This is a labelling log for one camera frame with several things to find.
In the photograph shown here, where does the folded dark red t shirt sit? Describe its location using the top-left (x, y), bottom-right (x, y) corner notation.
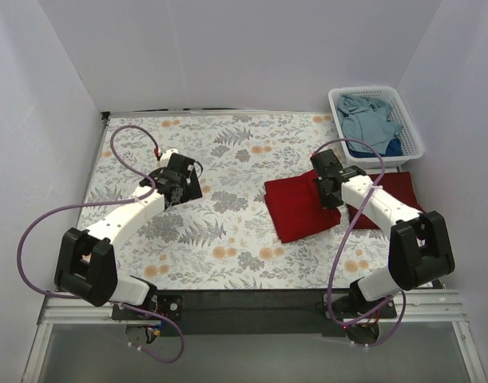
top-left (347, 171), bottom-right (427, 231)

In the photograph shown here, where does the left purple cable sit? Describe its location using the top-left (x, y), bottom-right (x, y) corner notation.
top-left (16, 125), bottom-right (185, 363)

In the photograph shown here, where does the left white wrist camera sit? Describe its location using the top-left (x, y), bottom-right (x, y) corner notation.
top-left (158, 148), bottom-right (179, 167)

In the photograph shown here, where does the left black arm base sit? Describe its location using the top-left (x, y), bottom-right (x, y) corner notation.
top-left (111, 294), bottom-right (183, 321)

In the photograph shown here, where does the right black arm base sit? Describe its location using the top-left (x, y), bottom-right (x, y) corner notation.
top-left (331, 294), bottom-right (397, 321)

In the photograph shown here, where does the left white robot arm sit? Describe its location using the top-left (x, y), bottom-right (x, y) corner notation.
top-left (54, 149), bottom-right (202, 319)

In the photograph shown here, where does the white plastic basket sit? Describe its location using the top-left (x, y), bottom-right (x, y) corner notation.
top-left (327, 85), bottom-right (424, 168)

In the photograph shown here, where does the dark blue t shirt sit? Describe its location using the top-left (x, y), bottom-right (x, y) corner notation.
top-left (348, 138), bottom-right (403, 158)

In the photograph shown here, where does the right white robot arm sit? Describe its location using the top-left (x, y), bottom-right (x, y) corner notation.
top-left (311, 149), bottom-right (455, 318)

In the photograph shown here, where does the light blue t shirt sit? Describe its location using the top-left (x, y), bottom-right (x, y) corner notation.
top-left (336, 95), bottom-right (403, 154)

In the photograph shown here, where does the aluminium frame rail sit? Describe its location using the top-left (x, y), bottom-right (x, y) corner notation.
top-left (38, 290), bottom-right (468, 325)

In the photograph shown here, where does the floral patterned table mat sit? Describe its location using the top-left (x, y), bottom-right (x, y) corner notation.
top-left (78, 113), bottom-right (389, 290)

